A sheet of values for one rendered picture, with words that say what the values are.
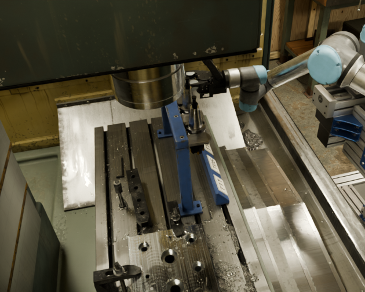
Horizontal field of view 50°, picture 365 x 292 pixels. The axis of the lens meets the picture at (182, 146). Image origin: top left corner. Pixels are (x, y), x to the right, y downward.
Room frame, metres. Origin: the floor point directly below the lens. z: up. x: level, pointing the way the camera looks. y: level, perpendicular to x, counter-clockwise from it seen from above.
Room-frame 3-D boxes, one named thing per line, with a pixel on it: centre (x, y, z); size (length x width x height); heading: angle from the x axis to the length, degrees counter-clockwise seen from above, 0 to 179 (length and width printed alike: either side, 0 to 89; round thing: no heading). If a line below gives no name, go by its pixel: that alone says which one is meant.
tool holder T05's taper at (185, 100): (1.07, -0.03, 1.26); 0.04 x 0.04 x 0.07
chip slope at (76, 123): (1.39, 0.14, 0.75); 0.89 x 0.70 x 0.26; 97
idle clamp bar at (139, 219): (0.93, 0.17, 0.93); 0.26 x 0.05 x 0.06; 12
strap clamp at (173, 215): (0.78, 0.04, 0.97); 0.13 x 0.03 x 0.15; 7
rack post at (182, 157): (0.90, 0.00, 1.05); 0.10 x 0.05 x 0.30; 97
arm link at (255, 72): (1.32, -0.29, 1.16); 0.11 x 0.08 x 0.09; 97
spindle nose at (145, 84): (0.74, 0.06, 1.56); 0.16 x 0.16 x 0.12
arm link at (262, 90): (1.34, -0.30, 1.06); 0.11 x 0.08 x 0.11; 138
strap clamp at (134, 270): (0.61, 0.21, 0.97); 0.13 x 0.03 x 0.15; 97
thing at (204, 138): (0.90, -0.05, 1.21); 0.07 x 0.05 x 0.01; 97
